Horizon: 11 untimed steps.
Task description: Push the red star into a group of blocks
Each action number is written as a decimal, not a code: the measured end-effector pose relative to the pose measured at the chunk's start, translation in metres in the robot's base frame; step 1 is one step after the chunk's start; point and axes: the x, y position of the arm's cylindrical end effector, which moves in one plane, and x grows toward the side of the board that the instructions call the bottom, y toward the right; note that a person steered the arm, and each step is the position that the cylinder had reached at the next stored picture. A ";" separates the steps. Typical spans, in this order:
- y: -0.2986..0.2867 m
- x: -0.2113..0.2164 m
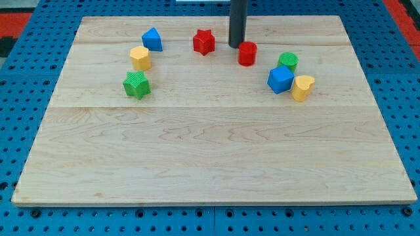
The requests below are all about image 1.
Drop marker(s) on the red star block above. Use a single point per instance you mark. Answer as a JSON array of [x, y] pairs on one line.
[[204, 41]]

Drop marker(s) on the green star block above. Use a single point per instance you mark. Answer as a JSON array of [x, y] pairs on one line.
[[136, 84]]

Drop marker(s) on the light wooden board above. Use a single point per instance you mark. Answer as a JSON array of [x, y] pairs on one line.
[[211, 132]]

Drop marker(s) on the red cylinder block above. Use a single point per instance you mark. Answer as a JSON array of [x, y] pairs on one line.
[[247, 52]]

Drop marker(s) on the blue cube block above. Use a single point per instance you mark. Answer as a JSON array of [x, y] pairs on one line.
[[280, 79]]

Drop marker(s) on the yellow hexagon block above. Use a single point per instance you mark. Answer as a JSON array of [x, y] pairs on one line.
[[140, 58]]

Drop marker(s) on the blue triangle block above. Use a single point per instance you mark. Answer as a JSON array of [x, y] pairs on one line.
[[152, 40]]

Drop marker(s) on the green cylinder block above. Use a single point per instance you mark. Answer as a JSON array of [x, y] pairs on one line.
[[288, 59]]

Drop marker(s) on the yellow heart block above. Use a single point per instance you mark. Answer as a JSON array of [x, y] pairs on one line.
[[302, 87]]

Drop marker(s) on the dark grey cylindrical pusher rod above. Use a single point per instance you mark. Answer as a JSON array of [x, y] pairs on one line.
[[237, 22]]

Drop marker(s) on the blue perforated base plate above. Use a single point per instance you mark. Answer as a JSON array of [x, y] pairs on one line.
[[31, 70]]

